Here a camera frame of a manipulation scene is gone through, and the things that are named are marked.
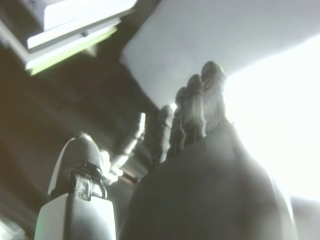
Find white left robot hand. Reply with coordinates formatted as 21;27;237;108
33;60;301;240

